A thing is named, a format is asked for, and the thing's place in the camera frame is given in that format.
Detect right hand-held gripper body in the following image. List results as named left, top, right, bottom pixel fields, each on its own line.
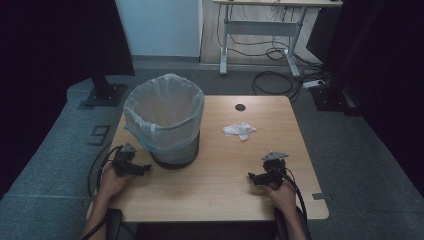
left=260, top=151, right=290, bottom=186

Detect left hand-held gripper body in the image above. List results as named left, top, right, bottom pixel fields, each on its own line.
left=111, top=142, right=139, bottom=178

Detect grey trash bin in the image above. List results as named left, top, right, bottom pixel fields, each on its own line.
left=148, top=130, right=201, bottom=170

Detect white tissue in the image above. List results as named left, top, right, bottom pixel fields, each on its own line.
left=222, top=122, right=257, bottom=142

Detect grey bin with plastic liner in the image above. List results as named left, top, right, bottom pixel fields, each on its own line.
left=123, top=73, right=206, bottom=155

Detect person's left hand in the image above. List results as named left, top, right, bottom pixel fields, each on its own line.
left=97, top=162, right=135, bottom=202

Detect person's right hand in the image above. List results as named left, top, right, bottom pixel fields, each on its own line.
left=263, top=179, right=298, bottom=218

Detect black stand with square base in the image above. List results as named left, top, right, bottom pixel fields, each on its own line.
left=83, top=0, right=136, bottom=108

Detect white power strip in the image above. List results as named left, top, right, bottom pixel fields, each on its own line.
left=302, top=79, right=326, bottom=90

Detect black metal stand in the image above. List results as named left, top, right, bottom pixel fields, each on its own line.
left=306, top=0, right=389, bottom=117

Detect dark curtain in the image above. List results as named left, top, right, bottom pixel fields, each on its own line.
left=0, top=0, right=116, bottom=200
left=339, top=0, right=424, bottom=198

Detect white cabinet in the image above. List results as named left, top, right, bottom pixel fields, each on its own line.
left=114, top=0, right=204, bottom=59

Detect white-legged background desk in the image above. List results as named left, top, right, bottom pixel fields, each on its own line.
left=212, top=0, right=344, bottom=78

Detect coiled black floor cable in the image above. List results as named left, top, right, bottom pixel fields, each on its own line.
left=251, top=70, right=303, bottom=101

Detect tangled black cables under desk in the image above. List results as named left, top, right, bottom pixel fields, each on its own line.
left=215, top=2, right=323, bottom=66

